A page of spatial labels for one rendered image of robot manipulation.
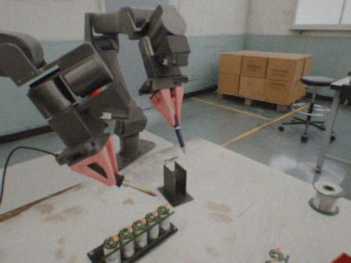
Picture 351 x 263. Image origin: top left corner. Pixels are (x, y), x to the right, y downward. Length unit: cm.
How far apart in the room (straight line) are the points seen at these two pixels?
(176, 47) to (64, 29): 266
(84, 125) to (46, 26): 267
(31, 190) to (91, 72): 42
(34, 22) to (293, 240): 286
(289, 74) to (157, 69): 328
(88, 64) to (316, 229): 53
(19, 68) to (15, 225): 35
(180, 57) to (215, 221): 35
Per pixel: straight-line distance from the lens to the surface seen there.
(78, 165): 44
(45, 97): 41
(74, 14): 315
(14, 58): 40
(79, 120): 40
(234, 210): 60
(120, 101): 38
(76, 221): 59
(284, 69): 374
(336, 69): 469
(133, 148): 77
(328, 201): 66
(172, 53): 47
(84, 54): 41
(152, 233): 49
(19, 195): 73
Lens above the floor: 113
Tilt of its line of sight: 23 degrees down
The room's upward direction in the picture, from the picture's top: straight up
